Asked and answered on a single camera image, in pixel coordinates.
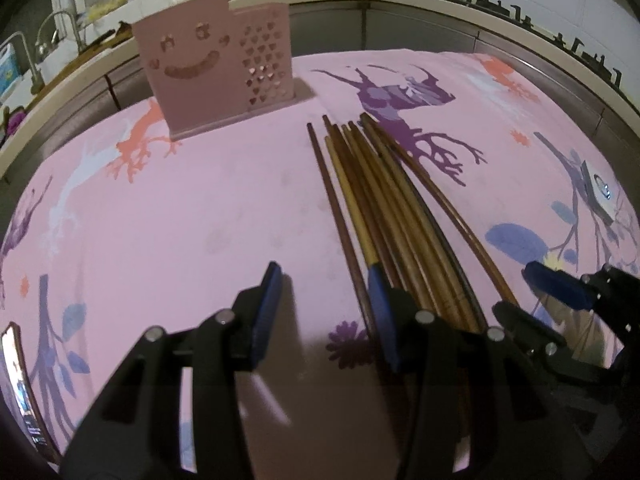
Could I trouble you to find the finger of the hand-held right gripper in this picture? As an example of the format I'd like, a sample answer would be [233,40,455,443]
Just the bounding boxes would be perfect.
[524,261,640,341]
[492,301,618,386]

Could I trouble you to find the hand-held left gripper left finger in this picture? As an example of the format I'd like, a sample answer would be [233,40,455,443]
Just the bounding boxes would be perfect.
[59,261,283,480]

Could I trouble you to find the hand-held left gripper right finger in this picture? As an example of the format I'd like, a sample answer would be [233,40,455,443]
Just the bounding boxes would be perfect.
[367,265,581,480]

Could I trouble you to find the bundle of wooden chopsticks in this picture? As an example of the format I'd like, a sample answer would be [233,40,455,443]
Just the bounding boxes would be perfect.
[320,112,518,341]

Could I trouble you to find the dark brown wooden chopstick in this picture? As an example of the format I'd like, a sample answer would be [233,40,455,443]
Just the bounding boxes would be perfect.
[306,124,378,333]

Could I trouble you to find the pink smiley utensil holder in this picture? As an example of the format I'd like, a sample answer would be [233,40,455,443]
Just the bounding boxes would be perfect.
[131,0,297,141]

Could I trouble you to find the small white square device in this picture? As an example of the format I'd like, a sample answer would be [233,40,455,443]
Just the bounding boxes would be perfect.
[580,160,616,226]

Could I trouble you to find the pink printed tablecloth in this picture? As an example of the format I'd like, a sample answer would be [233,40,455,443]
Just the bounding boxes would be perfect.
[0,49,640,480]

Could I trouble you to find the black gas stove grates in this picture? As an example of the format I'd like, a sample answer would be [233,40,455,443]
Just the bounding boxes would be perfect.
[465,0,623,92]

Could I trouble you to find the smartphone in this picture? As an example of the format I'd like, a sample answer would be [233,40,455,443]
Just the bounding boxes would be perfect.
[0,322,58,463]

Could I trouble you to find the chrome sink faucet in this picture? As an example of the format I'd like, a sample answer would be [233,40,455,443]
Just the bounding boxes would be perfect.
[37,10,85,56]
[0,31,45,97]

